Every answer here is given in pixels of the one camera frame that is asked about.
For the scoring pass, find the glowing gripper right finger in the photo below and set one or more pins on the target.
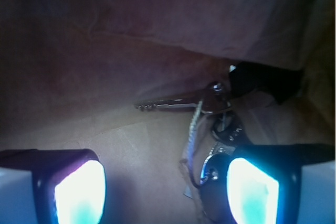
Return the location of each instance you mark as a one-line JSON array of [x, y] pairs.
[[282, 184]]

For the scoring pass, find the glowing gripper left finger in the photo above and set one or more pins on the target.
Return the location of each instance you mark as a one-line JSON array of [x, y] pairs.
[[52, 186]]

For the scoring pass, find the silver key bunch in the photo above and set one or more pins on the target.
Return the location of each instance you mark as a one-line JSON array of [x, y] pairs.
[[214, 133]]

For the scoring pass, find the brown paper bag bin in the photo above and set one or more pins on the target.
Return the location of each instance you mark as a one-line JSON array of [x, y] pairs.
[[71, 71]]

